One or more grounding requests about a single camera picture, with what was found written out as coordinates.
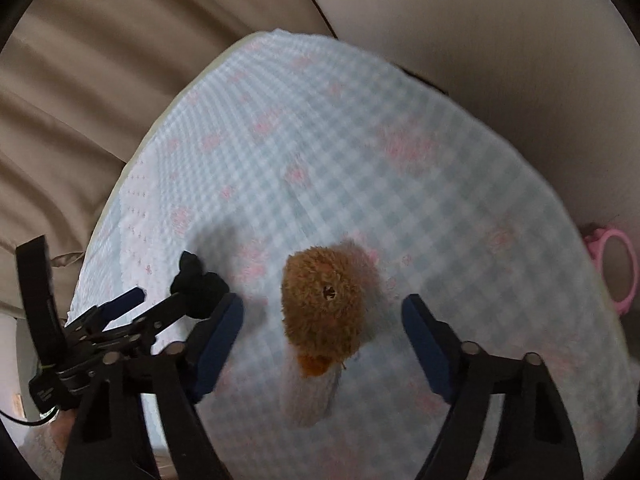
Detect brown plush white sock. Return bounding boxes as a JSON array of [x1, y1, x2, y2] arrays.
[[280, 240, 383, 428]]

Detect pink round mirror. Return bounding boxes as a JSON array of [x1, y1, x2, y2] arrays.
[[582, 223, 639, 316]]

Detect blue checkered floral bedspread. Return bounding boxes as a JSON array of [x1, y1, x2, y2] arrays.
[[70, 32, 638, 479]]

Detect person's left hand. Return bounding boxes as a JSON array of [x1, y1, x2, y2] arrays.
[[50, 410, 78, 454]]

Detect black scrunchie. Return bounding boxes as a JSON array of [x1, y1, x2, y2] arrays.
[[169, 252, 230, 320]]

